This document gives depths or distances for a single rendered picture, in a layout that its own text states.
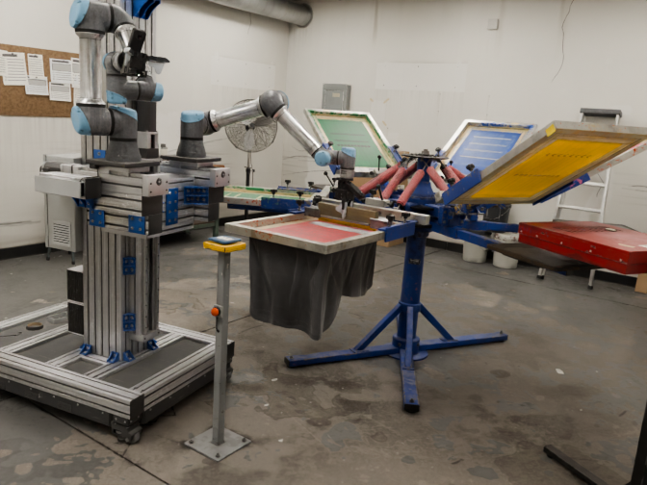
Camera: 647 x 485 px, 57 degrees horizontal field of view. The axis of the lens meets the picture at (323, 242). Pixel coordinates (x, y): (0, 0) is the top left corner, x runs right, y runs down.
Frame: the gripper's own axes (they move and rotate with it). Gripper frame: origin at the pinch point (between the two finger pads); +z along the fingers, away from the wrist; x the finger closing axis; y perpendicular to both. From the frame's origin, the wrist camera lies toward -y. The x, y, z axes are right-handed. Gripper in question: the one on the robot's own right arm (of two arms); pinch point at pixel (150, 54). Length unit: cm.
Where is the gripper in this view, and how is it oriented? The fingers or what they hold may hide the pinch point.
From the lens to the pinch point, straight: 221.6
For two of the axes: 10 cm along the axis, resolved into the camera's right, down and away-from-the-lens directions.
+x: -7.5, -0.5, -6.7
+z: 6.4, 2.1, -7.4
